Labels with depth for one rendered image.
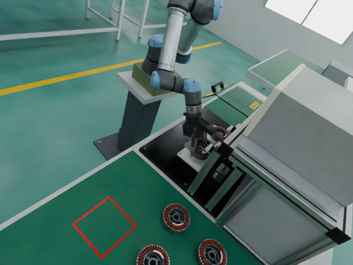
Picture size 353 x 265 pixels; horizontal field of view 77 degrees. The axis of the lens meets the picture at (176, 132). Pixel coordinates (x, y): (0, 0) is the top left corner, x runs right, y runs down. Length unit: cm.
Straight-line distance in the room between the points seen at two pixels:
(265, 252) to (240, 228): 12
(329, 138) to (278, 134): 14
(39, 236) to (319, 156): 91
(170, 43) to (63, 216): 81
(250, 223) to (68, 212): 66
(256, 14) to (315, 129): 517
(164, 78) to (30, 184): 126
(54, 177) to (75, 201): 98
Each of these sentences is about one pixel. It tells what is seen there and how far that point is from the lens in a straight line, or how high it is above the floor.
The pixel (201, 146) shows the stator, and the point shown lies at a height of 83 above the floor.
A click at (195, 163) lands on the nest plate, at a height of 78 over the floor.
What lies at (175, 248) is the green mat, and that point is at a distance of 91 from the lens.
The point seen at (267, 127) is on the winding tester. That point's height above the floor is 119.
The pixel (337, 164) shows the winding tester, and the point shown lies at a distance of 82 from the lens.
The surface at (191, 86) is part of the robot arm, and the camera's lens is 97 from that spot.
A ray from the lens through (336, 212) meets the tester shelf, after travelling 86.
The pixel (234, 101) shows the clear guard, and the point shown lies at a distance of 112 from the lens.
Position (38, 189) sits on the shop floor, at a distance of 186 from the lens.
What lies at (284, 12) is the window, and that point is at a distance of 568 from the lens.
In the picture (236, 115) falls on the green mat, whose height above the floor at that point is 75.
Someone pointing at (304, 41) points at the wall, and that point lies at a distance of 562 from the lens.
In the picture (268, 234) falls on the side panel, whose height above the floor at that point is 90.
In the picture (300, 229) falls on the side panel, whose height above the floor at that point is 101.
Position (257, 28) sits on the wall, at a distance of 583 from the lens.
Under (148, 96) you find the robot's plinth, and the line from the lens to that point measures 147.
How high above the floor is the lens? 156
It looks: 40 degrees down
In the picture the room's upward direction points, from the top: 24 degrees clockwise
